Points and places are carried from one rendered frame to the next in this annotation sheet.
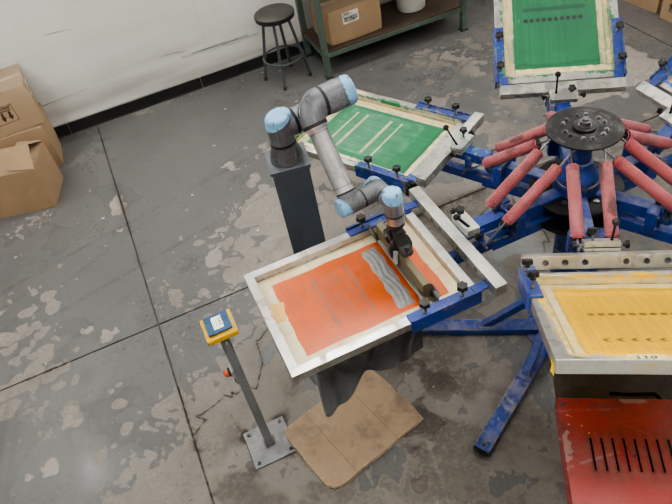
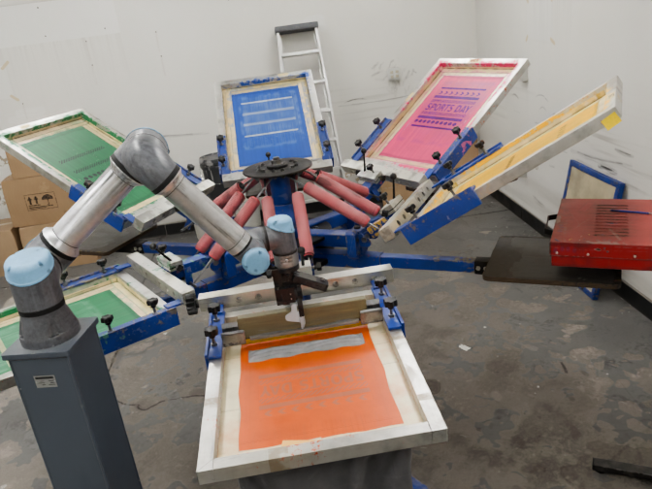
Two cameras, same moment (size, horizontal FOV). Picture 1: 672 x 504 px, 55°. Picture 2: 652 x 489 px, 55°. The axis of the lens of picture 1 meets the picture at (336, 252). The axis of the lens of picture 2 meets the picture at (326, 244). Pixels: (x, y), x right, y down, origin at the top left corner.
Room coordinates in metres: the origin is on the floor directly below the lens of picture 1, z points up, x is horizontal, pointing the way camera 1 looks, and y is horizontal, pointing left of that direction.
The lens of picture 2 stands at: (1.35, 1.46, 1.95)
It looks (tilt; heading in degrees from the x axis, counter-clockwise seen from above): 21 degrees down; 282
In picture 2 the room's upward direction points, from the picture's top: 7 degrees counter-clockwise
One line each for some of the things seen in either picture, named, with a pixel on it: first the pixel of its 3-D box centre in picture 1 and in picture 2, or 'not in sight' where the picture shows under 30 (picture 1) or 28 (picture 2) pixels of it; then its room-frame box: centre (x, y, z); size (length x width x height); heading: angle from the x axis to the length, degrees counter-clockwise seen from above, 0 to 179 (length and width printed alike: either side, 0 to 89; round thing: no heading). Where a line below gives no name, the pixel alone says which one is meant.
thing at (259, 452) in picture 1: (246, 390); not in sight; (1.73, 0.52, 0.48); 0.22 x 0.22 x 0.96; 15
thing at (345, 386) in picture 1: (373, 362); not in sight; (1.55, -0.06, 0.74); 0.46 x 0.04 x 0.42; 105
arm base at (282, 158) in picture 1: (284, 148); (46, 318); (2.41, 0.13, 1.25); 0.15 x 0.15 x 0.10
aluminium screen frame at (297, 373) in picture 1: (357, 286); (309, 366); (1.76, -0.05, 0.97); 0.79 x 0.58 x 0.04; 105
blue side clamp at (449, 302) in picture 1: (444, 308); (387, 311); (1.56, -0.36, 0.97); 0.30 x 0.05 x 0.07; 105
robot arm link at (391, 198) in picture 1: (392, 201); (280, 235); (1.84, -0.25, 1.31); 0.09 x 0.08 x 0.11; 22
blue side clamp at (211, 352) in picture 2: (379, 224); (216, 340); (2.09, -0.21, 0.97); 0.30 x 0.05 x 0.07; 105
